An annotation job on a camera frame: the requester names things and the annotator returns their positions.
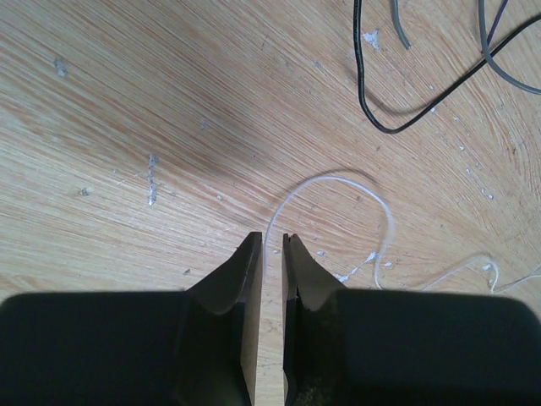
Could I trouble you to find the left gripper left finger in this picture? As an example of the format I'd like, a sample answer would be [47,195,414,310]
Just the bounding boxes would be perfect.
[1,232,262,405]

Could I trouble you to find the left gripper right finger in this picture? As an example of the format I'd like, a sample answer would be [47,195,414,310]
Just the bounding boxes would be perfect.
[282,235,540,405]

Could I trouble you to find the white thin wire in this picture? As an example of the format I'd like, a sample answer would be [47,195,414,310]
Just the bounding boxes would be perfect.
[260,175,541,294]

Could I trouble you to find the grey wire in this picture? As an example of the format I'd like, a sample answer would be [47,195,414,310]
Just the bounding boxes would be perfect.
[391,0,541,96]

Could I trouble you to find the black wire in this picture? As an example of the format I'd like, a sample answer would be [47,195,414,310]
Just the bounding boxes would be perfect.
[353,0,541,135]

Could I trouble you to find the purple wire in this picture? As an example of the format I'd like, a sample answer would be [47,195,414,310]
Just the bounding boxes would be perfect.
[481,0,510,53]

